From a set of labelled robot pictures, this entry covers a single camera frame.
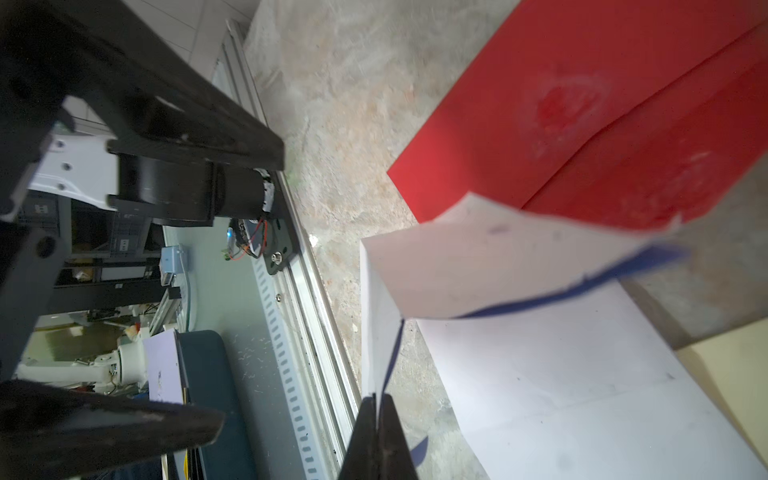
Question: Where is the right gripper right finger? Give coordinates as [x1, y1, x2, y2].
[377, 394, 418, 480]

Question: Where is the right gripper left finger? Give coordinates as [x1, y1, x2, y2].
[337, 396, 378, 480]

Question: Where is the white letter paper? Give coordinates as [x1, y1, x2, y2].
[359, 193, 686, 396]

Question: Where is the red envelope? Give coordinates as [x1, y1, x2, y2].
[388, 1, 767, 230]

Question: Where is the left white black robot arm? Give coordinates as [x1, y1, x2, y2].
[1, 1, 284, 479]

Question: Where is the cream yellow envelope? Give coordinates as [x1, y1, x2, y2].
[676, 319, 768, 462]

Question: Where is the white flat paper sheet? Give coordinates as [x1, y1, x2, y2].
[419, 283, 767, 479]

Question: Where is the left small circuit board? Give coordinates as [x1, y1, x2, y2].
[223, 218, 268, 261]

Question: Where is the aluminium rail frame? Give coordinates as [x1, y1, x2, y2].
[212, 17, 364, 480]

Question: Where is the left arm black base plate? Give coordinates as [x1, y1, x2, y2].
[263, 218, 300, 276]

